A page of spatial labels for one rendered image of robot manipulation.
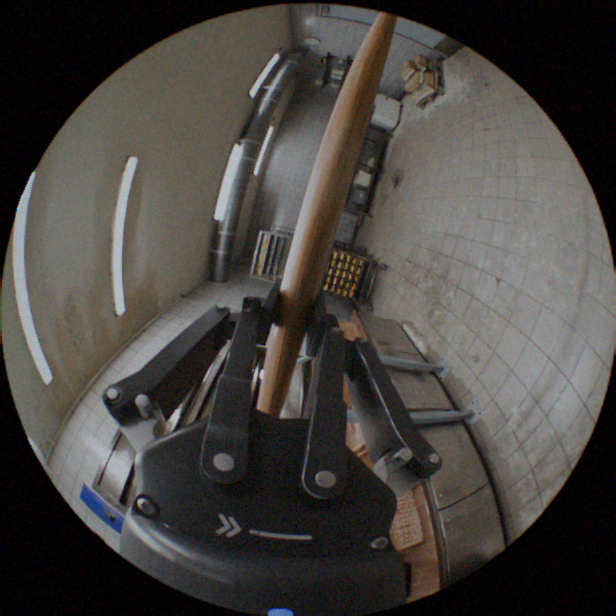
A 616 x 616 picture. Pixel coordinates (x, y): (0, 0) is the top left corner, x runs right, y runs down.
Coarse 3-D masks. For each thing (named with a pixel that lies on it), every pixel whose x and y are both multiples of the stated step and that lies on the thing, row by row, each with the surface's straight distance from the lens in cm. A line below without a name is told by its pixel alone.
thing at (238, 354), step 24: (240, 336) 11; (240, 360) 9; (240, 384) 8; (216, 408) 7; (240, 408) 7; (216, 432) 6; (240, 432) 6; (216, 456) 6; (240, 456) 6; (216, 480) 5; (240, 480) 6
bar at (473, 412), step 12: (300, 360) 126; (384, 360) 134; (396, 360) 138; (408, 360) 146; (444, 360) 168; (444, 372) 166; (468, 408) 147; (480, 408) 142; (348, 420) 89; (420, 420) 108; (432, 420) 114; (444, 420) 122; (468, 420) 147
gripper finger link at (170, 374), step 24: (216, 312) 13; (192, 336) 11; (168, 360) 9; (192, 360) 10; (120, 384) 9; (144, 384) 8; (168, 384) 9; (192, 384) 11; (120, 408) 8; (168, 408) 10
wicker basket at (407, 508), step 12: (360, 456) 103; (372, 468) 122; (408, 492) 95; (408, 504) 94; (396, 516) 89; (408, 516) 92; (396, 528) 88; (408, 528) 91; (420, 528) 94; (396, 540) 88; (408, 540) 101; (420, 540) 95
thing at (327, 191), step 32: (384, 32) 33; (352, 64) 24; (384, 64) 26; (352, 96) 19; (352, 128) 17; (320, 160) 16; (352, 160) 16; (320, 192) 15; (320, 224) 15; (288, 256) 16; (320, 256) 15; (288, 288) 16; (288, 320) 17; (288, 352) 18; (288, 384) 21
